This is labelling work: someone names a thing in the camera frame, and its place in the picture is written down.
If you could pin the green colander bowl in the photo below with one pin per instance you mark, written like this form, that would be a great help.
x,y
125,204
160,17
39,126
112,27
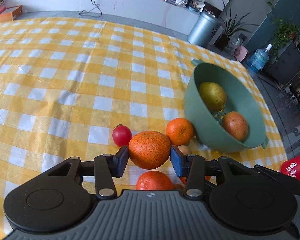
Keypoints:
x,y
208,124

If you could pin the yellow checkered tablecloth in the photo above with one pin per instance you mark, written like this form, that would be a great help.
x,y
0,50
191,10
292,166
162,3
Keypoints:
x,y
65,83

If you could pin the orange mandarin front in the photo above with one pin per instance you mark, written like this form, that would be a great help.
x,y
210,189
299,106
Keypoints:
x,y
154,181

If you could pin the blue water jug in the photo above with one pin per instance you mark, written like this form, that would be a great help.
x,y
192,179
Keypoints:
x,y
259,58

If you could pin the green-yellow pear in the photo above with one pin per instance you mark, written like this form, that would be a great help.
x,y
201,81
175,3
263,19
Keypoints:
x,y
213,95

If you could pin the grey metal trash bin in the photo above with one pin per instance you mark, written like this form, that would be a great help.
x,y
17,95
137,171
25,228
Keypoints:
x,y
204,30

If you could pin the large speckled orange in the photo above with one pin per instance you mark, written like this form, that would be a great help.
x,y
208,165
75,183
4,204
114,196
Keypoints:
x,y
149,149

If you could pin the brown longan back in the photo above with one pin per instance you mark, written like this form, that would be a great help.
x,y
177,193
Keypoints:
x,y
184,150

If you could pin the potted plant by bin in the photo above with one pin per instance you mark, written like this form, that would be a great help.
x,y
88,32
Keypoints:
x,y
231,25

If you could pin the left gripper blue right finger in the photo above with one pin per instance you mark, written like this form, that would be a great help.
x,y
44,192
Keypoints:
x,y
180,163

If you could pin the orange shoe box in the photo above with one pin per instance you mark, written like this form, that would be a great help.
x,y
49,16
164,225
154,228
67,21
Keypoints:
x,y
10,14

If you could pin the white tv console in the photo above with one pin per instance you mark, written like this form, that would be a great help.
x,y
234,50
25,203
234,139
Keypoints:
x,y
155,12

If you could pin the dark cabinet with vines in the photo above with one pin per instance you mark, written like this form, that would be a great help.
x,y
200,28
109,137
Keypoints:
x,y
284,62

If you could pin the orange mandarin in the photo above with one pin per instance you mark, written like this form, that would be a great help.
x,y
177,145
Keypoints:
x,y
180,131
196,173
154,181

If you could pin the red paper cup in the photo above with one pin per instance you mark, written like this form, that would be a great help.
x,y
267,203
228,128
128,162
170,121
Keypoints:
x,y
291,168

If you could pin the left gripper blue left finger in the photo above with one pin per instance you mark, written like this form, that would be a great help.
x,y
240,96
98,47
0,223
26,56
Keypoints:
x,y
107,167

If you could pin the orange mandarin back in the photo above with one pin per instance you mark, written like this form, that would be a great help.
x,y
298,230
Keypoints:
x,y
180,131

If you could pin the pink piggy bank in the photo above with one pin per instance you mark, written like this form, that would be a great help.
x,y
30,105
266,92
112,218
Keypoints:
x,y
240,53

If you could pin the reddish-green mango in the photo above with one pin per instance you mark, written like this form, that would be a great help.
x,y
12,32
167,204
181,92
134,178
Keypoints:
x,y
235,124

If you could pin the red cherry tomato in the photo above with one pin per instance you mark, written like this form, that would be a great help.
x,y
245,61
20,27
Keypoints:
x,y
121,135

